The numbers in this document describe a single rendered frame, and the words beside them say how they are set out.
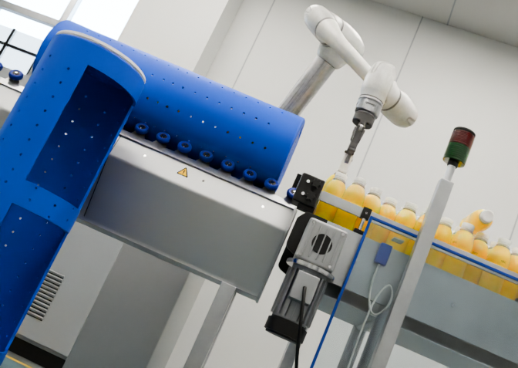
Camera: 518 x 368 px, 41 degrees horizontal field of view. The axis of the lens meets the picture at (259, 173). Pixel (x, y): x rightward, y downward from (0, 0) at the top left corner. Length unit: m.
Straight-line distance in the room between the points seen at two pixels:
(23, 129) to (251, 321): 3.33
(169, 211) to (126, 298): 0.67
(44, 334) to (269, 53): 2.82
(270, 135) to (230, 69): 3.38
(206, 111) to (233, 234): 0.40
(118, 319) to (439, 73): 3.54
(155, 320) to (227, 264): 0.64
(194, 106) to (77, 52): 0.47
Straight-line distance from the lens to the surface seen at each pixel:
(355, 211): 2.08
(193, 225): 2.15
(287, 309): 1.87
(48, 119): 1.87
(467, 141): 2.02
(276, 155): 2.17
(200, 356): 2.12
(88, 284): 3.90
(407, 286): 1.90
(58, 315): 3.93
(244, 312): 4.98
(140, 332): 2.72
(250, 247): 2.13
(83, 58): 1.91
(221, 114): 2.21
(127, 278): 2.76
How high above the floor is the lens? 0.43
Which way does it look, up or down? 15 degrees up
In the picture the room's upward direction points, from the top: 24 degrees clockwise
